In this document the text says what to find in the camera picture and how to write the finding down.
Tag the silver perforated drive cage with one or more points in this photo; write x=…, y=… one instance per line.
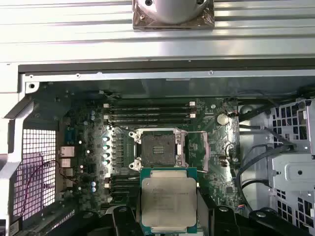
x=295, y=167

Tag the brown square base plate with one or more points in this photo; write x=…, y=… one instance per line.
x=137, y=23

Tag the blue port connector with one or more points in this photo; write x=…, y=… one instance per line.
x=70, y=137

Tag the silver port housing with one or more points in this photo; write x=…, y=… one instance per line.
x=67, y=151
x=66, y=164

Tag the metal socket cover frame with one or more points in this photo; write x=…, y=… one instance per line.
x=206, y=152

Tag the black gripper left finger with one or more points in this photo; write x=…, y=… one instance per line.
x=123, y=221

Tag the CPU socket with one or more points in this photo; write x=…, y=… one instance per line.
x=152, y=140

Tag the green motherboard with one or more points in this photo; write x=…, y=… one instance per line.
x=216, y=186

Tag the silver coin battery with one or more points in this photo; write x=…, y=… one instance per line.
x=222, y=119

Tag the black RAM slot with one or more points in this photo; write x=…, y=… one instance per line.
x=147, y=103
x=123, y=189
x=147, y=121
x=123, y=174
x=123, y=182
x=147, y=115
x=147, y=109

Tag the silver green CPU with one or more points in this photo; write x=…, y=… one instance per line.
x=167, y=196

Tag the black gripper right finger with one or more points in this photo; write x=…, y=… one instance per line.
x=221, y=221

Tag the black silver PC case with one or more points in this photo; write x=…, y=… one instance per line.
x=123, y=75

